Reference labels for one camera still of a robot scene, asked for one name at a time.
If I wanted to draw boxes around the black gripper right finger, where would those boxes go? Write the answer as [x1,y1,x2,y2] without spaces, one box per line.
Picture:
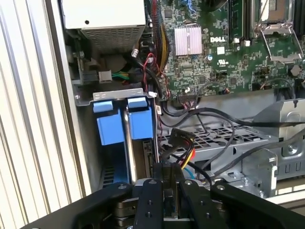
[171,164,305,229]

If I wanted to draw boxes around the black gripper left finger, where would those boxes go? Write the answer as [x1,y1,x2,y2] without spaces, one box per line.
[20,162,165,229]

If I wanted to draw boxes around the hard disk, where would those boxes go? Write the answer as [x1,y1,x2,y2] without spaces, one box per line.
[124,96,155,186]

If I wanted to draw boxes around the blue disk carrier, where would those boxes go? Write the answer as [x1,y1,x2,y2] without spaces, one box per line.
[93,100,131,186]

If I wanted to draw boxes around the grey metal disk bay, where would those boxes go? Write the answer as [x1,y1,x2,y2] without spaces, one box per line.
[92,88,155,107]

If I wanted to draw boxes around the grey perforated drive cage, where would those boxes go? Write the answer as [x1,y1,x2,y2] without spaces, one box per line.
[158,97,305,198]

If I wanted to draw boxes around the grey open PC case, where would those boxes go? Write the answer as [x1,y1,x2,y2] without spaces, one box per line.
[45,0,305,208]

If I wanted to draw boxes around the green motherboard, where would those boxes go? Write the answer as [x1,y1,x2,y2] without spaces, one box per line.
[162,0,305,101]

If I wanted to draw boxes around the silver chipset heatsink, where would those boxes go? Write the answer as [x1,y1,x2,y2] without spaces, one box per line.
[173,26,203,57]

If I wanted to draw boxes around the metal socket cover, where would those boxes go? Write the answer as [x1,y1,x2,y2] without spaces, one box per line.
[258,21,305,62]

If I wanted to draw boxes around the grey power supply unit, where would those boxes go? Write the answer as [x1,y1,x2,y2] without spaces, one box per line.
[59,0,146,52]

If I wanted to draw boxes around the CPU socket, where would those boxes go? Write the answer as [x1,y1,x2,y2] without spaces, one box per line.
[261,0,295,24]

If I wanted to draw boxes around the coloured disk power wire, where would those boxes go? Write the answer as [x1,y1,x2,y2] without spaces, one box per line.
[164,127,196,171]

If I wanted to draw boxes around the black data wire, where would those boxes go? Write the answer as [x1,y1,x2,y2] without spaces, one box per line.
[162,100,305,128]

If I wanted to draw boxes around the grey plug with green wires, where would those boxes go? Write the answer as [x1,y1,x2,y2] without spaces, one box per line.
[99,71,129,83]

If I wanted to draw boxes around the power supply cable bundle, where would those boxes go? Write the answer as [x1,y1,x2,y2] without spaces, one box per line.
[145,0,173,72]

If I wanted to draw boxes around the wire locking lever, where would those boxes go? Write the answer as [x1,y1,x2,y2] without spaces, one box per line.
[254,0,269,31]

